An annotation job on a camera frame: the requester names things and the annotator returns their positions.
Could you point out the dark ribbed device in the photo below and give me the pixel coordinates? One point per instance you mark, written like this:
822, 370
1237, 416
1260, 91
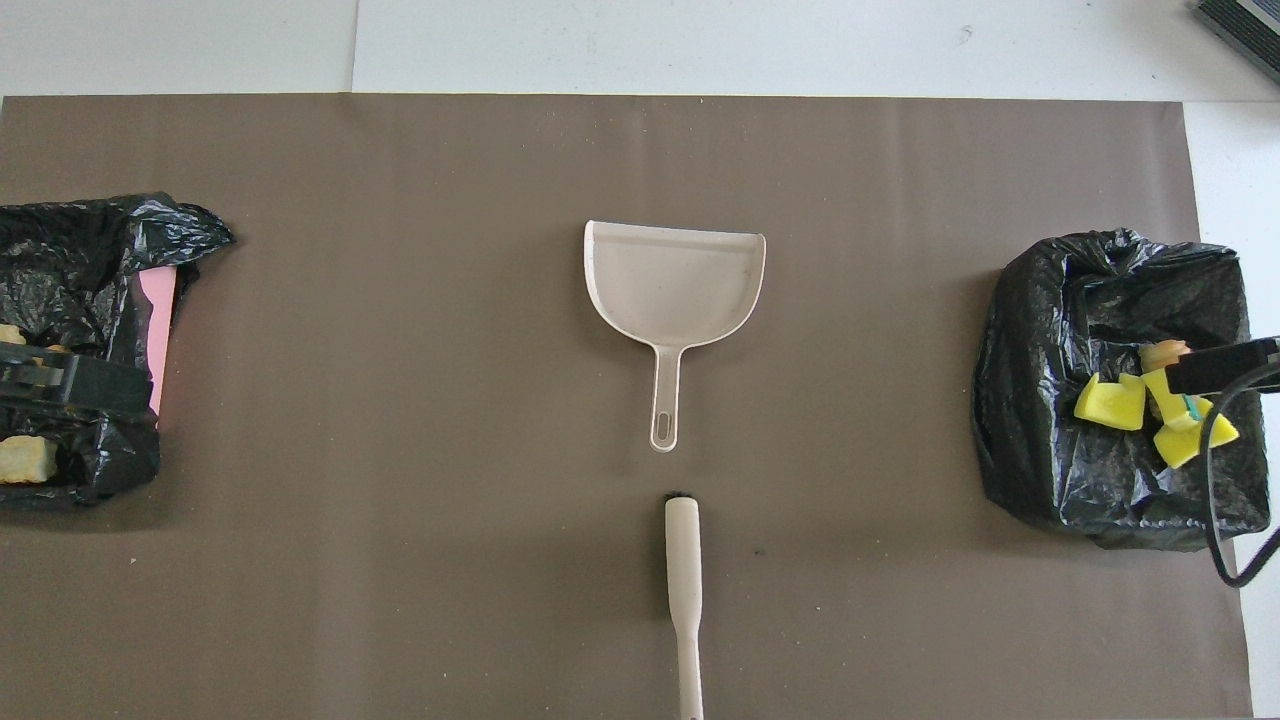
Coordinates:
1245, 25

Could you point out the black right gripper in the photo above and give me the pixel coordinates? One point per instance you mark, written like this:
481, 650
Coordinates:
1222, 365

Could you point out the beige plastic dustpan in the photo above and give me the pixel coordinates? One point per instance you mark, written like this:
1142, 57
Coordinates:
675, 285

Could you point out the brown table mat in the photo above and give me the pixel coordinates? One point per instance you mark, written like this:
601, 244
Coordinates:
400, 500

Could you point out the pale green chip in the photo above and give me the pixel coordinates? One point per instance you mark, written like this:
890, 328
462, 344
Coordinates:
25, 460
12, 333

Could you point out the black trash bag bin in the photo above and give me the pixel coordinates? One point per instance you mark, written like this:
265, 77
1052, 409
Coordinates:
1040, 450

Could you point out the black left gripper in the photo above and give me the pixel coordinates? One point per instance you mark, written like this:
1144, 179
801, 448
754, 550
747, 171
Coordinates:
70, 382

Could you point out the pink bin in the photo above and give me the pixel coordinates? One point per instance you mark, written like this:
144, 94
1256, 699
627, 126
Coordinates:
158, 330

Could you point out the yellow sponge piece green layer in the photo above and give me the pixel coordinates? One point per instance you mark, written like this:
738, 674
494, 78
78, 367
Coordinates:
1160, 385

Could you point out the beige hand brush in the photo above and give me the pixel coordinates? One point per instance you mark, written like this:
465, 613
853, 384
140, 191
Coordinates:
684, 570

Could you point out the striped croissant piece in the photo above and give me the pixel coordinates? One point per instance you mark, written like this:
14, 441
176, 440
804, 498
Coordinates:
1163, 352

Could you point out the black trash bag over pink bin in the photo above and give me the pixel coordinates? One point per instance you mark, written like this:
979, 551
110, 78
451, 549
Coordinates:
90, 270

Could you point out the notched yellow sponge piece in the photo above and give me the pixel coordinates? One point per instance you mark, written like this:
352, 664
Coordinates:
1110, 403

